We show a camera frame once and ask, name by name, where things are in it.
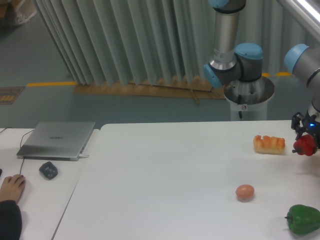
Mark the black round controller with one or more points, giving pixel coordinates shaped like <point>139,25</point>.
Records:
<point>48,170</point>

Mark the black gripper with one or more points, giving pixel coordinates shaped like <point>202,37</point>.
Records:
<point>306,124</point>

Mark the silver laptop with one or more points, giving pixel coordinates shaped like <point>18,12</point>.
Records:
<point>57,140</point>

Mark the brown egg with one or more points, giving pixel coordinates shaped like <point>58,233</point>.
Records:
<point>245,192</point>

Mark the person's bare hand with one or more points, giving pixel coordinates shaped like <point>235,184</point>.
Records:
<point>12,188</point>

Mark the black sleeved forearm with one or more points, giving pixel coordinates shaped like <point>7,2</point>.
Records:
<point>10,220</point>

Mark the red bell pepper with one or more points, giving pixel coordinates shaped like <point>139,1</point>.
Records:
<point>305,145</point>

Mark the pale green curtain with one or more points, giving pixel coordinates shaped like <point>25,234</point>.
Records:
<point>149,40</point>

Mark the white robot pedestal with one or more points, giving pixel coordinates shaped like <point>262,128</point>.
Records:
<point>248,101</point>

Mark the green bell pepper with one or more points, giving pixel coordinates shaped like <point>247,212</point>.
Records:
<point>302,219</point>

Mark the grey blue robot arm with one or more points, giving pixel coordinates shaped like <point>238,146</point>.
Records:
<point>238,68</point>

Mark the orange bread toy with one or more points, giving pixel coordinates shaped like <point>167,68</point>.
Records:
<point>269,145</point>

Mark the brown cardboard sheet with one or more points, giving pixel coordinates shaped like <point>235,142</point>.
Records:
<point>196,89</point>

